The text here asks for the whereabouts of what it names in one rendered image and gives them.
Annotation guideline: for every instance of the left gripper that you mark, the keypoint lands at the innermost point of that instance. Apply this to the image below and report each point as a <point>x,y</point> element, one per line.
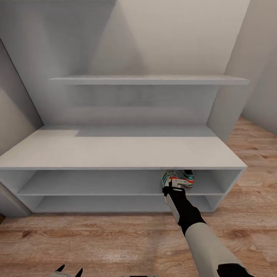
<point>62,267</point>

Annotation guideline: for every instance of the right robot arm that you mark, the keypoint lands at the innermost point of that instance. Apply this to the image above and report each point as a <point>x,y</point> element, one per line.
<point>211,256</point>

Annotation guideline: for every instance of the gym shoe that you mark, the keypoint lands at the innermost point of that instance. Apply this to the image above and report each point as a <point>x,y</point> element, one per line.
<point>167,176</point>
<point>189,176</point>

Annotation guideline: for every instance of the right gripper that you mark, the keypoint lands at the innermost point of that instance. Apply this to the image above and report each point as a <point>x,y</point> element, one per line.
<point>166,190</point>

